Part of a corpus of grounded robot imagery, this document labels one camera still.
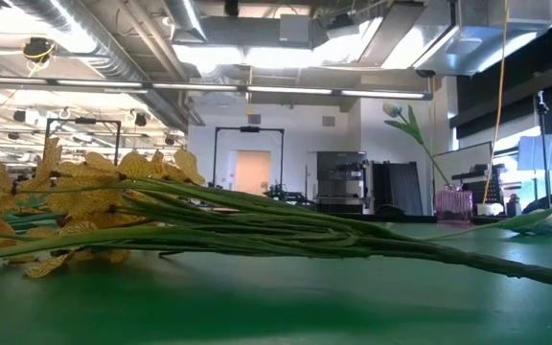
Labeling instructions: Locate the black metal machine cabinet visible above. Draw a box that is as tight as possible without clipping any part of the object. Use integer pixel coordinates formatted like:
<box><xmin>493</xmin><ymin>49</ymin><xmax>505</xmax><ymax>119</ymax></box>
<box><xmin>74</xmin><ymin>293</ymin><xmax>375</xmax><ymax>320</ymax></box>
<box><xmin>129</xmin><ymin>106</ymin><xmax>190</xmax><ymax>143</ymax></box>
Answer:
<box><xmin>314</xmin><ymin>150</ymin><xmax>369</xmax><ymax>216</ymax></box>

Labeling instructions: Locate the dark rounded background object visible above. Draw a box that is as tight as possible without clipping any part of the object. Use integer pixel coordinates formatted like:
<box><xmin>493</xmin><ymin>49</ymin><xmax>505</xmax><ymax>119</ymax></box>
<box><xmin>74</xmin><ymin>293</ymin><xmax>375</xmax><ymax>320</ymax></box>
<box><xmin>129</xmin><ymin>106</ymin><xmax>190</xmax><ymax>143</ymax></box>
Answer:
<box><xmin>521</xmin><ymin>193</ymin><xmax>552</xmax><ymax>221</ymax></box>

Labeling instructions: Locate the white softbox panel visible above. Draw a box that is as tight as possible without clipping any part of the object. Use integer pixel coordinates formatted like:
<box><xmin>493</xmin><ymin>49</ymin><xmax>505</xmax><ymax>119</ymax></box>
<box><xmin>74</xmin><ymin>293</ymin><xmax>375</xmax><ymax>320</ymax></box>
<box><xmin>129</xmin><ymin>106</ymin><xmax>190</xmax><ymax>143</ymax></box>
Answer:
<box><xmin>517</xmin><ymin>132</ymin><xmax>552</xmax><ymax>173</ymax></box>

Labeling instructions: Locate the pink glass vase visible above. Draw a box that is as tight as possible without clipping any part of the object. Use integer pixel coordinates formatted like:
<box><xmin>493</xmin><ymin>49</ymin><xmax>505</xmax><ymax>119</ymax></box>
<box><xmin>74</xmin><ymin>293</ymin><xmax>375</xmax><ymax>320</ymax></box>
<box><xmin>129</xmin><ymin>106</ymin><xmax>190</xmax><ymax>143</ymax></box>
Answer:
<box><xmin>436</xmin><ymin>184</ymin><xmax>474</xmax><ymax>224</ymax></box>

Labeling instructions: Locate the orange door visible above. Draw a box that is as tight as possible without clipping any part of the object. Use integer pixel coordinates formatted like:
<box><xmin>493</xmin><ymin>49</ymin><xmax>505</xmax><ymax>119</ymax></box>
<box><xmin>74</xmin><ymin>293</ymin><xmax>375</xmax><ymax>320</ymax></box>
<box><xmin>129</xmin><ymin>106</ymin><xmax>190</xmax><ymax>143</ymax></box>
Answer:
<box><xmin>234</xmin><ymin>149</ymin><xmax>272</xmax><ymax>196</ymax></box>

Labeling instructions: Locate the black gantry frame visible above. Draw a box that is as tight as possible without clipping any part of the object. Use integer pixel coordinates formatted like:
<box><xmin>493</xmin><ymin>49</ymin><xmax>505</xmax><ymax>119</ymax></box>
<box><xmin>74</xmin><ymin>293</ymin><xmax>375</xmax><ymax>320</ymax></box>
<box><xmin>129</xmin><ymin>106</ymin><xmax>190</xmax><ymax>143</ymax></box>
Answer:
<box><xmin>44</xmin><ymin>117</ymin><xmax>123</xmax><ymax>167</ymax></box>
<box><xmin>213</xmin><ymin>126</ymin><xmax>286</xmax><ymax>193</ymax></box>

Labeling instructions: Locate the long ceiling light bar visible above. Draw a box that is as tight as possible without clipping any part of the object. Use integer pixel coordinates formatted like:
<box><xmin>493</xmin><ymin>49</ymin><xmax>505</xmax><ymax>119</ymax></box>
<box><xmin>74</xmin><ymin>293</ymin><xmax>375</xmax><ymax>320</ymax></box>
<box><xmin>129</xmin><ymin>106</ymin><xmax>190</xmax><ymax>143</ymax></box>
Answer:
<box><xmin>0</xmin><ymin>75</ymin><xmax>434</xmax><ymax>102</ymax></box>

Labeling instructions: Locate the white artificial tulip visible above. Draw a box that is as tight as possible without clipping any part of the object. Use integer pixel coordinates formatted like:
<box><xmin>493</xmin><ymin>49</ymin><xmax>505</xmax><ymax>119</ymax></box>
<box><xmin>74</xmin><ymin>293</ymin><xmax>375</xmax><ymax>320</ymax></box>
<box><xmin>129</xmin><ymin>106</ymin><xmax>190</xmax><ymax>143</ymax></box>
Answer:
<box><xmin>381</xmin><ymin>101</ymin><xmax>452</xmax><ymax>188</ymax></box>
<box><xmin>423</xmin><ymin>208</ymin><xmax>552</xmax><ymax>242</ymax></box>

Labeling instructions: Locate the black table frame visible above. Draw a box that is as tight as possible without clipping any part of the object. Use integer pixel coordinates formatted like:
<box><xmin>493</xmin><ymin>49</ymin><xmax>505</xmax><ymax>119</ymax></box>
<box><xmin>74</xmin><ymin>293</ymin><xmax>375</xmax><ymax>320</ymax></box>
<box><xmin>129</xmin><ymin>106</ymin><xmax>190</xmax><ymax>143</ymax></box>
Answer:
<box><xmin>304</xmin><ymin>213</ymin><xmax>552</xmax><ymax>237</ymax></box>

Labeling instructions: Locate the black tripod light stand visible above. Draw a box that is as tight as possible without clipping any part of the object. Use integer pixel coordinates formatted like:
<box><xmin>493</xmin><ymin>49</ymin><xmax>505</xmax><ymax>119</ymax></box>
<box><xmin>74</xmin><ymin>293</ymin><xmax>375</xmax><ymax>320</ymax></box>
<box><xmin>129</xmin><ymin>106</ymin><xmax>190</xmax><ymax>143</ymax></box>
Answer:
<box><xmin>534</xmin><ymin>89</ymin><xmax>552</xmax><ymax>210</ymax></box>

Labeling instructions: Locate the dark grey standing panel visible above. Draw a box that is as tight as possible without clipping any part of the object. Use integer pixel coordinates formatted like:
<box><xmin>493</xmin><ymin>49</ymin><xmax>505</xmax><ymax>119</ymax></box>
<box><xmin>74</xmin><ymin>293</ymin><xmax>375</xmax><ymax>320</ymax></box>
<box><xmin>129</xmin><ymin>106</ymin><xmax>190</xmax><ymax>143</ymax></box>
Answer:
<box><xmin>370</xmin><ymin>160</ymin><xmax>425</xmax><ymax>217</ymax></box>

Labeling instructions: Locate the black perforated panel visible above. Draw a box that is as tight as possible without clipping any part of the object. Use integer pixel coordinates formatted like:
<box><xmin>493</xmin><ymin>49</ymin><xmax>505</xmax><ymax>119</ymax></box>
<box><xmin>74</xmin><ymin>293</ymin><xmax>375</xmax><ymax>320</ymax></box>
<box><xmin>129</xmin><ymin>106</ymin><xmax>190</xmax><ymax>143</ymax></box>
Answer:
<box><xmin>485</xmin><ymin>175</ymin><xmax>504</xmax><ymax>205</ymax></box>

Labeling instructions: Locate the small grey canister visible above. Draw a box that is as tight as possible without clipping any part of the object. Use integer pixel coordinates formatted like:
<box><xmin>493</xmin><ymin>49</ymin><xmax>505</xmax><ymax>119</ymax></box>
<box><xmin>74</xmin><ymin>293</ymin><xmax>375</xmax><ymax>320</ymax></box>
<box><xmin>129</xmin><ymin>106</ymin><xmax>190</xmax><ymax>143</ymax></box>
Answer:
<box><xmin>505</xmin><ymin>193</ymin><xmax>522</xmax><ymax>219</ymax></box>

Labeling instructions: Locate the yellow artificial flower bunch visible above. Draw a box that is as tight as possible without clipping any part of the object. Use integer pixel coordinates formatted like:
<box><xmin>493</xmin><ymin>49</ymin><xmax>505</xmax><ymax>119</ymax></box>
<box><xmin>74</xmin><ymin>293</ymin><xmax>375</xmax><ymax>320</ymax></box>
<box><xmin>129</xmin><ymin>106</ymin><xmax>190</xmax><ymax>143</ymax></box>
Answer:
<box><xmin>0</xmin><ymin>136</ymin><xmax>552</xmax><ymax>292</ymax></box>

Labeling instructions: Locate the green table mat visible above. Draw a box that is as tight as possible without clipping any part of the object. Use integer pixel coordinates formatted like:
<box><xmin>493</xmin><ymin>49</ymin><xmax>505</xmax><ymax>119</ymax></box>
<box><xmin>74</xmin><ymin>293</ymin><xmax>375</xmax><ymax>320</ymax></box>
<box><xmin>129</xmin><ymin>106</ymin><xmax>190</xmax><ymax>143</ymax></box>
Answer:
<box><xmin>0</xmin><ymin>222</ymin><xmax>552</xmax><ymax>345</ymax></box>

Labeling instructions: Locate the yellow hanging cable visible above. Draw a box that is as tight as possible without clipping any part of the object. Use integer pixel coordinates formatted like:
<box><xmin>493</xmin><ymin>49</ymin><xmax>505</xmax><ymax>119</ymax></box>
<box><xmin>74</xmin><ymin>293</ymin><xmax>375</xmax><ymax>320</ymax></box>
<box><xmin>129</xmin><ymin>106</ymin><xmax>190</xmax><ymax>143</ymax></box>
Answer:
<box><xmin>481</xmin><ymin>0</ymin><xmax>511</xmax><ymax>205</ymax></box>

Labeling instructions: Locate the black yellow cable reel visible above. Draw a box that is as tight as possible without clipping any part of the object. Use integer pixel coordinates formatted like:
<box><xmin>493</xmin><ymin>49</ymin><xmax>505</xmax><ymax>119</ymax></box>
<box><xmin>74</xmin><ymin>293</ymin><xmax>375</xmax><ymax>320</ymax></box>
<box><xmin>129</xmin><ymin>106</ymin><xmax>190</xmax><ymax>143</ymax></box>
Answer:
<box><xmin>21</xmin><ymin>35</ymin><xmax>57</xmax><ymax>64</ymax></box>

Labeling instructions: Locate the white whiteboard panel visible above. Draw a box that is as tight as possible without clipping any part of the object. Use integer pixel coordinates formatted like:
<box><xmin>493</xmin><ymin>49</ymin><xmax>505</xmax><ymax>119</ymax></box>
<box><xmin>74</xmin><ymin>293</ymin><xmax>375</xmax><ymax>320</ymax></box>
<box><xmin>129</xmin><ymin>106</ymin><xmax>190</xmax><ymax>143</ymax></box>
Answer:
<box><xmin>431</xmin><ymin>141</ymin><xmax>494</xmax><ymax>188</ymax></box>

